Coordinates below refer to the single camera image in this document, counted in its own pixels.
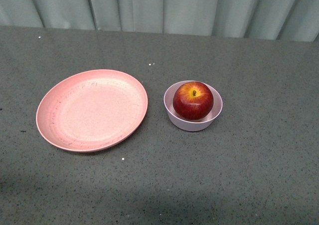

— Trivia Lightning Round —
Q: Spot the white curtain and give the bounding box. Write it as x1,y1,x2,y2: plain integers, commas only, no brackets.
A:
0,0,319,42

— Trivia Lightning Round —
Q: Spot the pale pink bowl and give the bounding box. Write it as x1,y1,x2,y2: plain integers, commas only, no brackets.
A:
163,80,223,132

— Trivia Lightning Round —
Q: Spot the pink plate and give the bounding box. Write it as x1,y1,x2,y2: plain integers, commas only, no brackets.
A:
36,69,148,153

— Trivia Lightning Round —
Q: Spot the red apple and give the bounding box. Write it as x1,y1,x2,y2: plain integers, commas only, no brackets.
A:
173,81,214,120

